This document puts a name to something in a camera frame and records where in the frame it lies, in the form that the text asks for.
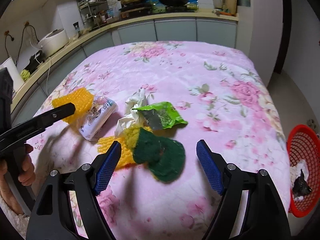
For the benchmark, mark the yellow-green mesh scrubber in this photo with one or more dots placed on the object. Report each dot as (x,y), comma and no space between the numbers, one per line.
(25,75)

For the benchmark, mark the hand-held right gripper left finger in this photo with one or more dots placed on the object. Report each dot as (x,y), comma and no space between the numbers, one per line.
(107,170)

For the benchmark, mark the white rice cooker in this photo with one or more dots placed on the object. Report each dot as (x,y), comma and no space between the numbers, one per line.
(53,42)

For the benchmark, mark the green snack packet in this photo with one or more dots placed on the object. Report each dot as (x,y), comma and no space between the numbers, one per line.
(172,112)

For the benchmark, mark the yellow foam net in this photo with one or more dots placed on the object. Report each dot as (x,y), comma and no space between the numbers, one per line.
(130,136)
(80,97)

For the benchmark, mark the grey kitchen cabinet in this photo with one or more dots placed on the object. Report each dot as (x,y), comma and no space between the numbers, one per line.
(175,30)

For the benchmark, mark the black small appliance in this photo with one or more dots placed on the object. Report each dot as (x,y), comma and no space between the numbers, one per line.
(33,62)

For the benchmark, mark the person's left hand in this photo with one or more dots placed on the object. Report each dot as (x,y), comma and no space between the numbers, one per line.
(27,172)

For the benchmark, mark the green scouring pad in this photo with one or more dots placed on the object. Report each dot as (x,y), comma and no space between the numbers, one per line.
(162,160)

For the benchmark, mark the person's left forearm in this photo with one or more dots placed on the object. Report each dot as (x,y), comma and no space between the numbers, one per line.
(10,200)

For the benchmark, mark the white cylindrical container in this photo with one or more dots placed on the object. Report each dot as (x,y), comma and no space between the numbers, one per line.
(13,75)

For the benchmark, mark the black gas stove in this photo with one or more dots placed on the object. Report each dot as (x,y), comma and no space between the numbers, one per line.
(136,9)

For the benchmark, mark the small black packet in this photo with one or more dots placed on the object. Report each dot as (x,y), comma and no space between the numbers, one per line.
(76,27)

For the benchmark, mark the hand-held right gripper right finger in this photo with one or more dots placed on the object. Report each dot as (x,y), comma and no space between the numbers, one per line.
(210,170)

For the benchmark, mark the dark wooden door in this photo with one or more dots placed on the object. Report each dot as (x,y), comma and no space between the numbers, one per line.
(283,30)

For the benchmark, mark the black wrapper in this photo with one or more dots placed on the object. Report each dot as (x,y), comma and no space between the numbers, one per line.
(301,186)

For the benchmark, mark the pink floral blanket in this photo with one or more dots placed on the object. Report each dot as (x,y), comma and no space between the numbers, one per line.
(200,67)

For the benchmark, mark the white tissue packet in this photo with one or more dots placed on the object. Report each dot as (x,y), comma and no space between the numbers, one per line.
(97,120)

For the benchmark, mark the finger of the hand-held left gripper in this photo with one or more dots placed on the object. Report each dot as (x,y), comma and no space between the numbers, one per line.
(50,116)

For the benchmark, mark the metal kitchen rack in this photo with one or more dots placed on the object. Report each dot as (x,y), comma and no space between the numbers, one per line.
(92,10)

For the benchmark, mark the white tissue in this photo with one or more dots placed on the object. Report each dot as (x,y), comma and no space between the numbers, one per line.
(136,102)

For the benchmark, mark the red plastic mesh basket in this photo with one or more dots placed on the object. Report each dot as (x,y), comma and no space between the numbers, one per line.
(298,211)

